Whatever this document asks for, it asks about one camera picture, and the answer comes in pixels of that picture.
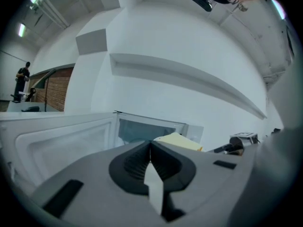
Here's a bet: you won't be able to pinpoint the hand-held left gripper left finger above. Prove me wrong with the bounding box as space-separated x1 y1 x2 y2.
30 140 166 227

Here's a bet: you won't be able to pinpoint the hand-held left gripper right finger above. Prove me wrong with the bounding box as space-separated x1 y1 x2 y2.
151 140 258 227

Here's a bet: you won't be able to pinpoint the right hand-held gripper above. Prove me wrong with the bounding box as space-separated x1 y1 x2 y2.
207 132 260 156

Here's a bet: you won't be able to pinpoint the pale yellow food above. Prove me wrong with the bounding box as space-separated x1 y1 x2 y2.
153 132 204 152

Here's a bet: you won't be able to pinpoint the white microwave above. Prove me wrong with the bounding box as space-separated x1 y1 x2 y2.
0 111 205 196

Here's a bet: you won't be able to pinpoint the person's white shirt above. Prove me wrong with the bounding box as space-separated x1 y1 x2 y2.
228 55 303 227

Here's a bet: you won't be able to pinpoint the black device on table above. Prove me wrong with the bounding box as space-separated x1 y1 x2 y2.
21 105 40 113

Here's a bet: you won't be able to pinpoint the white table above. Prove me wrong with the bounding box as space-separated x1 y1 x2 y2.
6 100 65 113

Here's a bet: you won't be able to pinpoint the white ceiling pipes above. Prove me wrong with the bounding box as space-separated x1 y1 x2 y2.
39 0 70 30

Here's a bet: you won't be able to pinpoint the long white wall shelf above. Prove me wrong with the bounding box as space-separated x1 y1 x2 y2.
109 52 268 121

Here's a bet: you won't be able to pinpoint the grey wall panel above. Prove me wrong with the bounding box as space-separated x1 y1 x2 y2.
75 28 107 56

